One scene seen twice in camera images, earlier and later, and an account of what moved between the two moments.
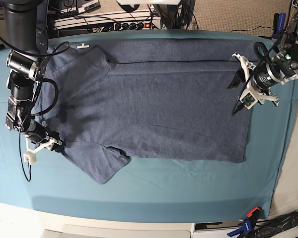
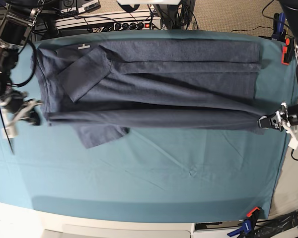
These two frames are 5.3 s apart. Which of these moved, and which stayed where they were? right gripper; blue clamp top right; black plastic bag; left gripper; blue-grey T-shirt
Moved: left gripper; right gripper; blue-grey T-shirt
Stayed: black plastic bag; blue clamp top right
